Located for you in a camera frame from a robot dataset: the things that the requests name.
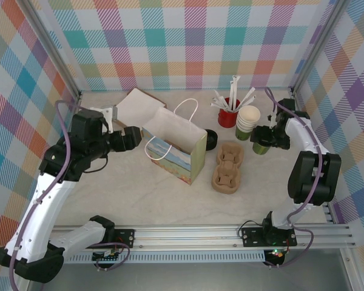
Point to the single green paper cup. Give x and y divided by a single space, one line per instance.
261 150

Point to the brown cardboard napkin box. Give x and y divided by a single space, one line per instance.
121 123

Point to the printed paper gift bag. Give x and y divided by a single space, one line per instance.
173 163

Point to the brown pulp cup carrier stack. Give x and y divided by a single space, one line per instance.
227 165

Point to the white paper-wrapped stir stick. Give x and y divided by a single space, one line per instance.
220 100
232 94
218 106
248 96
236 91
250 100

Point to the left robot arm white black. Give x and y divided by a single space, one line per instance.
45 206

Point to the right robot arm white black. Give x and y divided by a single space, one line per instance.
315 179

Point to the green paper cup stack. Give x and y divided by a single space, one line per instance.
248 115

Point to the white paper napkin stack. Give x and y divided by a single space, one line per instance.
139 106

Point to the red stick holder cup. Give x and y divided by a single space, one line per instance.
227 119

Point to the black cup lid stack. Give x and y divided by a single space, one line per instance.
211 139

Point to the small circuit board with LED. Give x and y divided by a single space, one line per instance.
276 254

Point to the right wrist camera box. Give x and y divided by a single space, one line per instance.
274 119

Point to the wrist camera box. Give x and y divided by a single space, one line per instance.
109 116
274 119

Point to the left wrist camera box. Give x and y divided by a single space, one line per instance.
109 116

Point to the aluminium side frame rail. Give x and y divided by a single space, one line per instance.
330 213
76 101

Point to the aluminium frame post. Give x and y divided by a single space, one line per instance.
318 45
53 48

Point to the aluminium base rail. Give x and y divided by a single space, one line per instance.
185 238

